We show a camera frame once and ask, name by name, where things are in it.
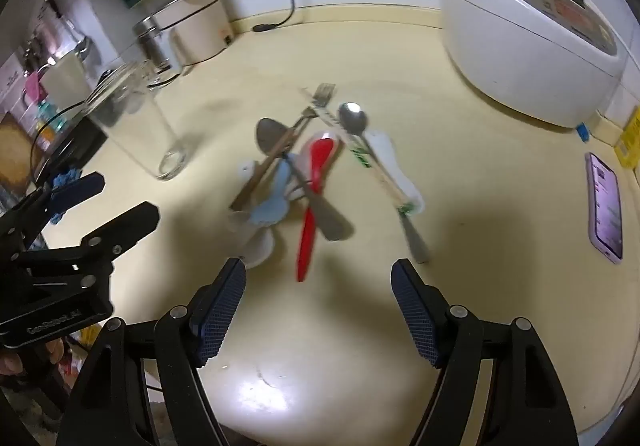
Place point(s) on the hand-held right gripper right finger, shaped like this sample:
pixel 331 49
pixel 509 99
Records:
pixel 417 321

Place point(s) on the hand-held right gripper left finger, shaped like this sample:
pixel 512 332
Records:
pixel 220 321

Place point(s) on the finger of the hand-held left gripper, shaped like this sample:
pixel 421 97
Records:
pixel 130 223
pixel 80 188

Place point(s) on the tall clear glass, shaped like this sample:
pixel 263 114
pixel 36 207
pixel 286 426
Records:
pixel 150 146

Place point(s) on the red plastic spoon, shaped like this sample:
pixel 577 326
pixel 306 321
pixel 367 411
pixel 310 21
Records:
pixel 306 246

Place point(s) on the metal spoon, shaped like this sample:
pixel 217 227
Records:
pixel 352 119
pixel 270 134

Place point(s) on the chopsticks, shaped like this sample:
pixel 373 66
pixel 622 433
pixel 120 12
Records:
pixel 365 161

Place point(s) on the white plastic spoon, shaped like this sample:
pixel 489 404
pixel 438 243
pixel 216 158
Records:
pixel 387 151

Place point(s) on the person's left hand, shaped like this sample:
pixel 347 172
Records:
pixel 12 362

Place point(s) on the blue cloth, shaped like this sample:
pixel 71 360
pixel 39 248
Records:
pixel 65 178

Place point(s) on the black induction cooker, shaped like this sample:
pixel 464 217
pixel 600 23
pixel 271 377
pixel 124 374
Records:
pixel 75 141

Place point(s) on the white mug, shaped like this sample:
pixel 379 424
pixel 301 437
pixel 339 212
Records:
pixel 65 81

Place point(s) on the stainless steel canister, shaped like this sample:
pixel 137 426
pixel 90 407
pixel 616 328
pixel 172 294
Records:
pixel 152 44

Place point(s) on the beige electric kettle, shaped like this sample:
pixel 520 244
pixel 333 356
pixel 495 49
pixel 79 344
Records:
pixel 200 26

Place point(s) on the phone in purple case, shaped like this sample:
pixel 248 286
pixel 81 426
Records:
pixel 605 206

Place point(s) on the yellow packet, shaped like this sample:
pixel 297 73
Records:
pixel 631 141

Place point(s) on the white rice cooker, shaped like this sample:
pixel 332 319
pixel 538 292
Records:
pixel 500 51

